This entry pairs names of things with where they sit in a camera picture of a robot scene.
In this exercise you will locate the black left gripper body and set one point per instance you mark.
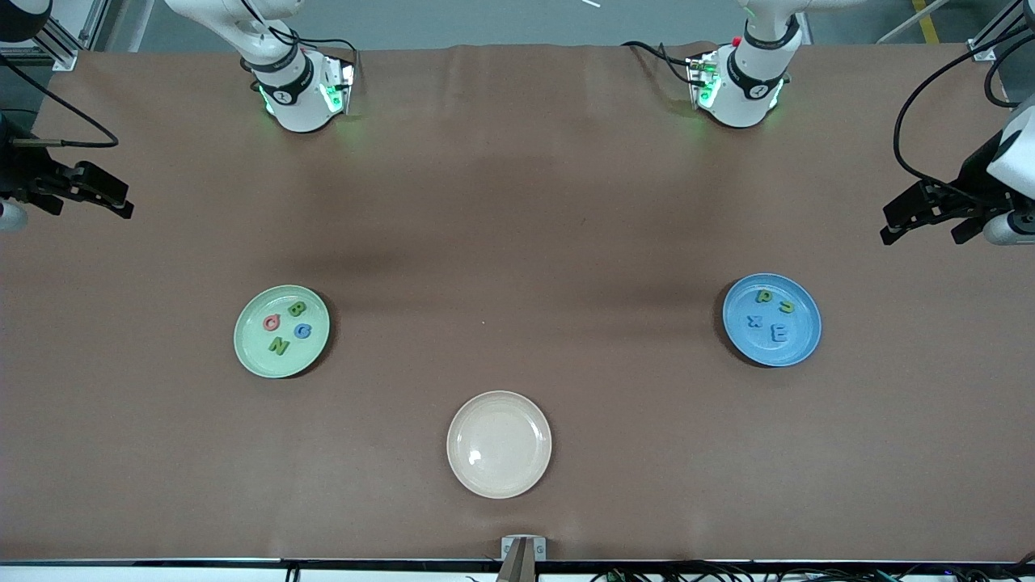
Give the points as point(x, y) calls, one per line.
point(973, 185)

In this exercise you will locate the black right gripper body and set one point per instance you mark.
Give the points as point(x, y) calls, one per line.
point(18, 174)

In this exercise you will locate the blue letter E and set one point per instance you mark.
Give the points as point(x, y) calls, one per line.
point(778, 332)

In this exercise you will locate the red letter Q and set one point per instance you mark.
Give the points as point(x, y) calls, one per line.
point(266, 323)

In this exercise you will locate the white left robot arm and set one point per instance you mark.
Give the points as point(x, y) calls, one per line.
point(744, 101)

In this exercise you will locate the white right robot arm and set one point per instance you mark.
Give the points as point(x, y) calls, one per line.
point(299, 105)

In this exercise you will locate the blue plate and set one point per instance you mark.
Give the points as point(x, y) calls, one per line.
point(800, 352)

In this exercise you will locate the green plate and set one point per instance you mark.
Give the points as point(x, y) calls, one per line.
point(251, 356)

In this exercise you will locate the brown table mat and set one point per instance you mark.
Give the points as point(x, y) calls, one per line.
point(566, 485)

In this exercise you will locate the beige plate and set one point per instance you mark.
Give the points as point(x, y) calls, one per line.
point(499, 444)

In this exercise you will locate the aluminium frame profile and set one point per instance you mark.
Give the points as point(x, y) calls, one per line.
point(61, 55)
point(982, 50)

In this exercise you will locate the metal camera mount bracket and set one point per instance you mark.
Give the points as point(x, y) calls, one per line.
point(523, 554)

